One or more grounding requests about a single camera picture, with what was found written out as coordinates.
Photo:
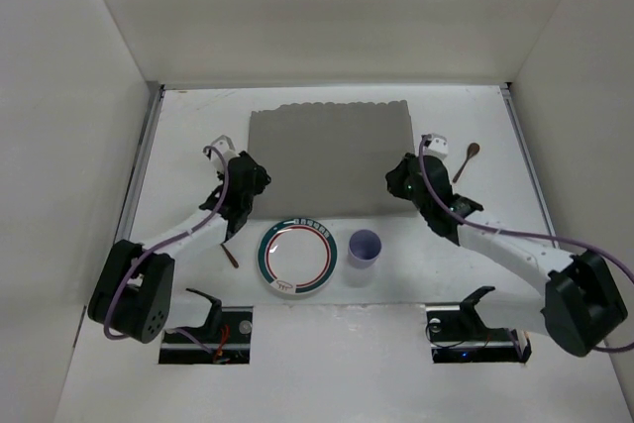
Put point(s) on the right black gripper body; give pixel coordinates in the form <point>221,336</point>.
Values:
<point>399,177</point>

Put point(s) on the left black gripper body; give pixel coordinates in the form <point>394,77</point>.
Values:
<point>256,175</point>

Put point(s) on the lilac plastic cup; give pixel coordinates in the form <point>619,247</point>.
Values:
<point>364,248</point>

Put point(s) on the grey cloth placemat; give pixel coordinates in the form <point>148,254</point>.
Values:
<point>329,160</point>

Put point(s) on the white plate green red rim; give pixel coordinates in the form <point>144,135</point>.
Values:
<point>297,257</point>

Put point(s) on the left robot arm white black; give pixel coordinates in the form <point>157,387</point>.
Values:
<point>133,295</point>

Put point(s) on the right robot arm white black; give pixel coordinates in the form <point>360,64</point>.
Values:
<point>578,303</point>

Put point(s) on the brown wooden spoon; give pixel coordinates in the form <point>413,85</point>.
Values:
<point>472,150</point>

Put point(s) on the brown wooden fork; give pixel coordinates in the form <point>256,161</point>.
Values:
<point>230,257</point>

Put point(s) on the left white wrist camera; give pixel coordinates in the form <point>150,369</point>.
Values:
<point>222,148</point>

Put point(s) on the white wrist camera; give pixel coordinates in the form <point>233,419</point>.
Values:
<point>435,145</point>
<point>222,148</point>

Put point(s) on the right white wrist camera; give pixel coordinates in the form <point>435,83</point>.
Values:
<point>435,145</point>

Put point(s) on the left aluminium table rail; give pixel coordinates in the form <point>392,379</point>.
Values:
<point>139,165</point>

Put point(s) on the aluminium table rail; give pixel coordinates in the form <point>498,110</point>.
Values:
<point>139,165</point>
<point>505,89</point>

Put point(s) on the right aluminium table rail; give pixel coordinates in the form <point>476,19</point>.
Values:
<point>505,89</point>

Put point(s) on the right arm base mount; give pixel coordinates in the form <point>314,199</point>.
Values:
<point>455,337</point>

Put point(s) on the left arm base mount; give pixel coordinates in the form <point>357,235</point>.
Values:
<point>227,344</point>

